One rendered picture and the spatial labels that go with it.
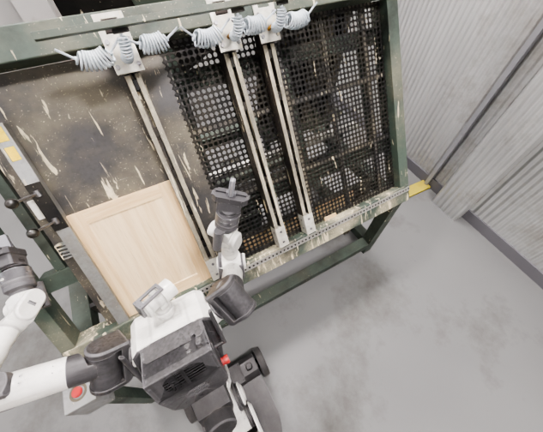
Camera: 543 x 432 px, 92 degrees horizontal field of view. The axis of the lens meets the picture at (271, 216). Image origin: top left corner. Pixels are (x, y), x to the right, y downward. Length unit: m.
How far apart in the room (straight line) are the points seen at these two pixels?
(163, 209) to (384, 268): 2.05
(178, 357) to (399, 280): 2.18
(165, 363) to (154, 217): 0.69
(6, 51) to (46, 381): 1.02
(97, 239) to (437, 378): 2.41
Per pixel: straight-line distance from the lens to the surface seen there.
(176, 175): 1.27
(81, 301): 1.85
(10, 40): 1.31
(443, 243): 3.15
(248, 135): 1.33
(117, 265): 1.44
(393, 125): 1.94
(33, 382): 1.07
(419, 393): 2.53
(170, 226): 1.38
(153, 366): 0.93
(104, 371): 1.06
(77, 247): 1.40
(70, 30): 1.12
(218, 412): 1.21
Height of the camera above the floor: 2.27
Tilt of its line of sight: 55 degrees down
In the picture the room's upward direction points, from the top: 2 degrees clockwise
